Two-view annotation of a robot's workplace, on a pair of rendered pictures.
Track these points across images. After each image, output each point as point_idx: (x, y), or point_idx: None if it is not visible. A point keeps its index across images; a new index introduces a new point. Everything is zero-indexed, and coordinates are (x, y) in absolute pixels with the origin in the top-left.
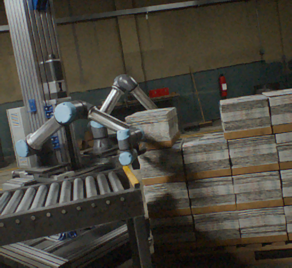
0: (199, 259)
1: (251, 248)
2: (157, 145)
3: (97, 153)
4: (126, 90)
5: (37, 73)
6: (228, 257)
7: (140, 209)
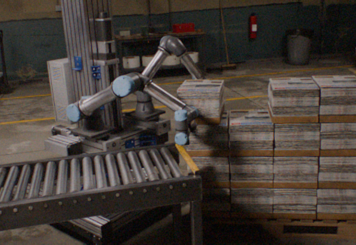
0: (229, 226)
1: (281, 222)
2: (205, 120)
3: (141, 117)
4: (147, 20)
5: (87, 31)
6: (257, 227)
7: (198, 194)
